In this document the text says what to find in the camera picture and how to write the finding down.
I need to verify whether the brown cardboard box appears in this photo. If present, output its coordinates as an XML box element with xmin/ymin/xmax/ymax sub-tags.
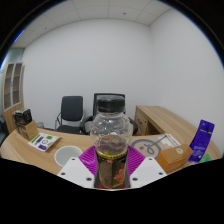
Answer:
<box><xmin>16</xmin><ymin>120</ymin><xmax>40</xmax><ymax>142</ymax></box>

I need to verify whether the black office chair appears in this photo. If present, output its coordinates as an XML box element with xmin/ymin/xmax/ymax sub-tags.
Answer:
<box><xmin>54</xmin><ymin>95</ymin><xmax>85</xmax><ymax>135</ymax></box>
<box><xmin>79</xmin><ymin>92</ymin><xmax>139</xmax><ymax>136</ymax></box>

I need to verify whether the clear bottle with black cap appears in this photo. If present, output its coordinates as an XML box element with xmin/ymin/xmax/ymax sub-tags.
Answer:
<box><xmin>89</xmin><ymin>94</ymin><xmax>132</xmax><ymax>190</ymax></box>

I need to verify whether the white green purple booklet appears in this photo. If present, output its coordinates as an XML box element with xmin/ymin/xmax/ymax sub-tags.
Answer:
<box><xmin>27</xmin><ymin>132</ymin><xmax>61</xmax><ymax>153</ymax></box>

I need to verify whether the wooden side desk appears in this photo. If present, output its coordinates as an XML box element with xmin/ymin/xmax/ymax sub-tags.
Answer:
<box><xmin>133</xmin><ymin>105</ymin><xmax>201</xmax><ymax>138</ymax></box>

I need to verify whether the purple packet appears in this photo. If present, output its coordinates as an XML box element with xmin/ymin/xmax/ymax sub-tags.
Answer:
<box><xmin>187</xmin><ymin>119</ymin><xmax>216</xmax><ymax>164</ymax></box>

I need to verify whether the wooden glass-door cabinet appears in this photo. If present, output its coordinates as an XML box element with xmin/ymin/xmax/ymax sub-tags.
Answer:
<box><xmin>2</xmin><ymin>61</ymin><xmax>26</xmax><ymax>135</ymax></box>

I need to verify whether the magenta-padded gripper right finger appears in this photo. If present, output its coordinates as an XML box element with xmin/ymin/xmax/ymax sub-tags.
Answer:
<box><xmin>126</xmin><ymin>145</ymin><xmax>168</xmax><ymax>190</ymax></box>

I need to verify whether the white cup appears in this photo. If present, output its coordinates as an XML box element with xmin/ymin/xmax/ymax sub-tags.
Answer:
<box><xmin>53</xmin><ymin>145</ymin><xmax>84</xmax><ymax>168</ymax></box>

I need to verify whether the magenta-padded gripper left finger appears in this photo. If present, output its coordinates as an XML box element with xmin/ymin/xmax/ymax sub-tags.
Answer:
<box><xmin>56</xmin><ymin>145</ymin><xmax>100</xmax><ymax>190</ymax></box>

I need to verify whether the small wooden box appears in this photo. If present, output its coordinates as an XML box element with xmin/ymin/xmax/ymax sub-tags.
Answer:
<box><xmin>155</xmin><ymin>143</ymin><xmax>194</xmax><ymax>174</ymax></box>

